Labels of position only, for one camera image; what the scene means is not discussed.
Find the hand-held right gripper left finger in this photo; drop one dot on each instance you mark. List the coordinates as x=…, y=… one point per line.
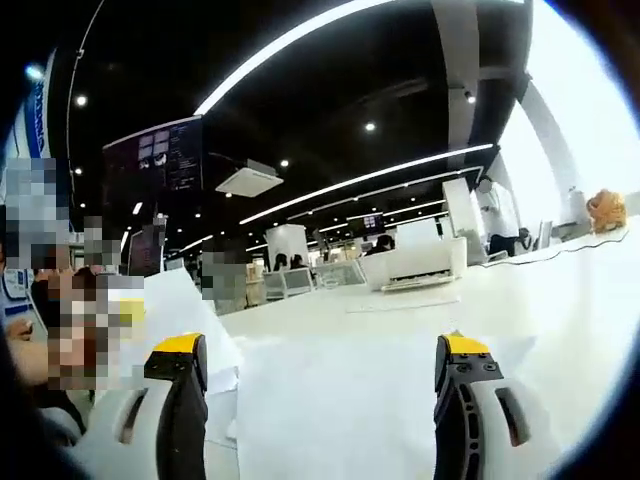
x=180, y=400

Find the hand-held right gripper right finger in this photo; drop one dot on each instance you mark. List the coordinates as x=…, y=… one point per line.
x=465, y=400

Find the stack of white printing papers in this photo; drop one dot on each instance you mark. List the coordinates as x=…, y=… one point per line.
x=180, y=310

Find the white printer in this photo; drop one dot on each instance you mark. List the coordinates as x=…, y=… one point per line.
x=415, y=255

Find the white square pillar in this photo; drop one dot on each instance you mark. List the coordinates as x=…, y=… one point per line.
x=460, y=210

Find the small hanging monitor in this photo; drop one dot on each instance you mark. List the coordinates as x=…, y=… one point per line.
x=373, y=222

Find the ceiling air conditioner unit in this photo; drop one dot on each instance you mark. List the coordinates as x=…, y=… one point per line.
x=250, y=177

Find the orange bag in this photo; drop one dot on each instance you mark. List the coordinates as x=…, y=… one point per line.
x=607, y=212

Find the hanging dark display screen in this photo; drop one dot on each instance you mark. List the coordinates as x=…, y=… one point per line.
x=155, y=160

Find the ceiling light strip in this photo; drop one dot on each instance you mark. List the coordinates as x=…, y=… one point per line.
x=375, y=175
x=280, y=50

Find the blue and white wall poster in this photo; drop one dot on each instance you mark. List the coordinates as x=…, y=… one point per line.
x=40, y=110

